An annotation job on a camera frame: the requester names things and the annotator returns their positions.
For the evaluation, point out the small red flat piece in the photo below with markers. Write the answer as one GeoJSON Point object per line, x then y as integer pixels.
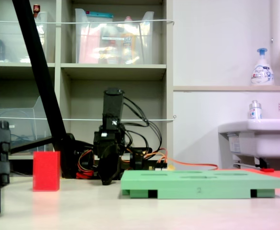
{"type": "Point", "coordinates": [267, 170]}

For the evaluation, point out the green shape sorting board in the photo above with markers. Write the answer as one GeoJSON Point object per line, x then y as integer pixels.
{"type": "Point", "coordinates": [202, 183]}

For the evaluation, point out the red square block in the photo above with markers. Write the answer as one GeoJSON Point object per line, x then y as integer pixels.
{"type": "Point", "coordinates": [46, 171]}

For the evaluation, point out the white sink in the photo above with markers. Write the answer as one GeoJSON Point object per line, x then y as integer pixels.
{"type": "Point", "coordinates": [262, 139]}

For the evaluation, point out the red capped bottle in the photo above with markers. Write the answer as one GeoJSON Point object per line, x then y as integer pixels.
{"type": "Point", "coordinates": [36, 10]}

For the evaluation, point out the beige shelf unit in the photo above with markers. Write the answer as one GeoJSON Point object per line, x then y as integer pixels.
{"type": "Point", "coordinates": [113, 69]}

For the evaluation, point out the clear bin with packages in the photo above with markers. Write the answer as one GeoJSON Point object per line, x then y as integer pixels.
{"type": "Point", "coordinates": [111, 40]}

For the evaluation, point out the white foam soap bottle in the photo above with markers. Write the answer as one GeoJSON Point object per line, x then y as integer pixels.
{"type": "Point", "coordinates": [262, 74]}

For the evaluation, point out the clear bin with dark bottle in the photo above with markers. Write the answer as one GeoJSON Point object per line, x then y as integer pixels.
{"type": "Point", "coordinates": [15, 48]}

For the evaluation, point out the small clear sanitizer bottle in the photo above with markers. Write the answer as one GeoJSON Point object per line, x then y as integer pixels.
{"type": "Point", "coordinates": [255, 111]}

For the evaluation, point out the thin black tripod leg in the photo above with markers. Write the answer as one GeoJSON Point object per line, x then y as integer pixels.
{"type": "Point", "coordinates": [32, 144]}

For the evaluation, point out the empty clear plastic bin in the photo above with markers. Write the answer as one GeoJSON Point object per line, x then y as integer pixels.
{"type": "Point", "coordinates": [22, 124]}

